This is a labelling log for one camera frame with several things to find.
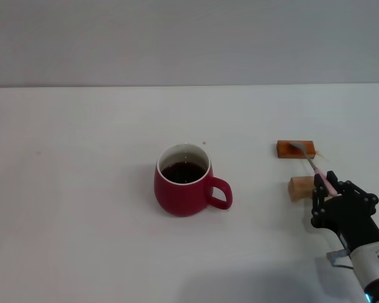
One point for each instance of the light wooden notched block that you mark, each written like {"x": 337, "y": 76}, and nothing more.
{"x": 300, "y": 187}

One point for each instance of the orange-brown wooden block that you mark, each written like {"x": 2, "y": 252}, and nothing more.
{"x": 284, "y": 151}

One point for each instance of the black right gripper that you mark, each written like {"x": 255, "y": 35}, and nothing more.
{"x": 347, "y": 217}

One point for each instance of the red ceramic coffee cup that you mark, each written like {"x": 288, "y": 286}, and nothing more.
{"x": 180, "y": 199}

